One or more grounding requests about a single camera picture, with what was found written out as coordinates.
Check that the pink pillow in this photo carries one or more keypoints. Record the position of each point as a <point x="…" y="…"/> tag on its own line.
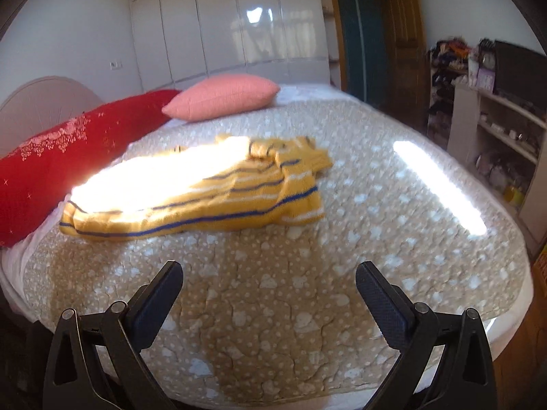
<point x="222" y="96"/>

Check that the wooden door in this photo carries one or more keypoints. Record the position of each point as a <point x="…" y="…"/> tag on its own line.
<point x="406" y="51"/>

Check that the black television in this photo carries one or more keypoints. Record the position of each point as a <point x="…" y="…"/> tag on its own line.
<point x="519" y="70"/>

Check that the pale round headboard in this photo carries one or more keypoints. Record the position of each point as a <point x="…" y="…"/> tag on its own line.
<point x="38" y="98"/>

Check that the yellow striped knit sweater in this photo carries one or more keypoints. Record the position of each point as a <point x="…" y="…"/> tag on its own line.
<point x="273" y="196"/>

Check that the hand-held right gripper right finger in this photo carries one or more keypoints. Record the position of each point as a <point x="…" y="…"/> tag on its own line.
<point x="389" y="307"/>

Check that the glossy white wardrobe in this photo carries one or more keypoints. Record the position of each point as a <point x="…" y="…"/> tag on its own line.
<point x="222" y="17"/>

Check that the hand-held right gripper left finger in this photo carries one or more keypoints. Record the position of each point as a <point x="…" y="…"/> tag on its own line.
<point x="149" y="307"/>

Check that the beige dotted blanket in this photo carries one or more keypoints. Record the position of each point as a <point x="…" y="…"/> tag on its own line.
<point x="342" y="256"/>

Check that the cluttered shoe rack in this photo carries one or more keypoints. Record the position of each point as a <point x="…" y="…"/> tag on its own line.
<point x="446" y="72"/>

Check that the white wall socket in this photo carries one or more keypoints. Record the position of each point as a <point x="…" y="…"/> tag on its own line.
<point x="115" y="64"/>

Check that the purple square clock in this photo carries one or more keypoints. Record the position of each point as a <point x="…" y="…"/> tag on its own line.
<point x="486" y="79"/>

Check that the red embroidered bolster pillow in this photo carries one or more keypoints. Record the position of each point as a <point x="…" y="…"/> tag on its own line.
<point x="64" y="158"/>

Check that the yellow container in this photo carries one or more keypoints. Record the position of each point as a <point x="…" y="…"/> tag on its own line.
<point x="513" y="194"/>

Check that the white shelf unit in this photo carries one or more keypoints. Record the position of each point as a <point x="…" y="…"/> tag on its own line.
<point x="466" y="119"/>

